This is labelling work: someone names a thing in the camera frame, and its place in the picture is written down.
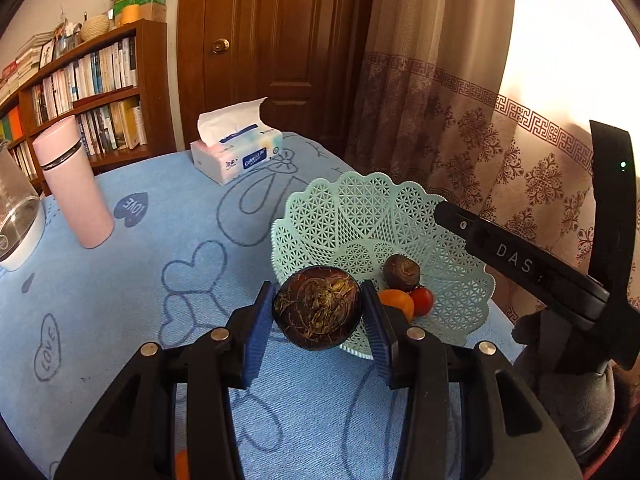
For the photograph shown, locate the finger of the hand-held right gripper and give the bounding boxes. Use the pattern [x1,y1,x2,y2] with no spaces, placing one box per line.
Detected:
[433,201,482,250]

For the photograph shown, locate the wooden bookshelf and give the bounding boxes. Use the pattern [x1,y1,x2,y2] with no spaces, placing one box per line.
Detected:
[0,19,168,196]

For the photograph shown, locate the woven wicker basket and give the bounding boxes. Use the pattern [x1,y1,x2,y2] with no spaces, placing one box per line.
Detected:
[80,14,112,42]

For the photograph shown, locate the brown wooden door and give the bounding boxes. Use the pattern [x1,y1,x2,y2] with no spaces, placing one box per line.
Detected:
[176,0,381,161]

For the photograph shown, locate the pink thermos bottle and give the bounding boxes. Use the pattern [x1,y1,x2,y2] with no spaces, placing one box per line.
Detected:
[32,115,116,250]

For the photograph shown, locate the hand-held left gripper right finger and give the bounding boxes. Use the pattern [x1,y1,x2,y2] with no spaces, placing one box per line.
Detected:
[361,280,583,480]

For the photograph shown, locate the stack of books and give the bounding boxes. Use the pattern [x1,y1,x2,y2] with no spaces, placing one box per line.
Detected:
[0,32,53,88]

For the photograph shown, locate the small orange fruit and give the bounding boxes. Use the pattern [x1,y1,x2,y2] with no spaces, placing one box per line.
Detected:
[377,289,416,322]

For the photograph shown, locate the row of books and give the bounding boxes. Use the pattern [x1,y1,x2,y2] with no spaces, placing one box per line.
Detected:
[30,37,138,122]
[0,97,148,181]

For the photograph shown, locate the patterned brown curtain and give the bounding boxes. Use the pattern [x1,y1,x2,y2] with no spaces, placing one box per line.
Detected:
[345,0,640,313]

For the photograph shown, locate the blue printed tablecloth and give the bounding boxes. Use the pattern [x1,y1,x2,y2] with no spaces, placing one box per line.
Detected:
[0,131,516,480]

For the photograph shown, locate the red cherry tomato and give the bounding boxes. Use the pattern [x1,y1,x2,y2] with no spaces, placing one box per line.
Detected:
[410,286,435,317]

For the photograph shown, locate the small dark brown fruit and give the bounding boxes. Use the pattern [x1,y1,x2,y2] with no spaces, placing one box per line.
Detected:
[383,254,421,292]

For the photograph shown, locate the large dark brown round fruit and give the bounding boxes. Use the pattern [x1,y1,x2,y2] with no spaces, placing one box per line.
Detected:
[272,266,362,348]

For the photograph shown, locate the mint green plastic fruit basket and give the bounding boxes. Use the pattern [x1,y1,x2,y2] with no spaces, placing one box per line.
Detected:
[271,171,496,361]

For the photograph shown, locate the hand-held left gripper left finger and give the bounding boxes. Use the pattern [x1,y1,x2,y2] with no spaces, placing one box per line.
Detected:
[54,281,276,480]

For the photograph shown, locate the person's right forearm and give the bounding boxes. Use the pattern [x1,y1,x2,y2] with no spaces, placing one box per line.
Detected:
[511,305,617,466]

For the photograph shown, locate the soft tissue pack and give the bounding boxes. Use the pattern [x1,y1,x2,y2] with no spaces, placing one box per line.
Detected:
[190,96,283,187]

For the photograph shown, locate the glass electric kettle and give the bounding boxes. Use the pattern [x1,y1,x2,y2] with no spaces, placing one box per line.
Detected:
[0,141,47,272]

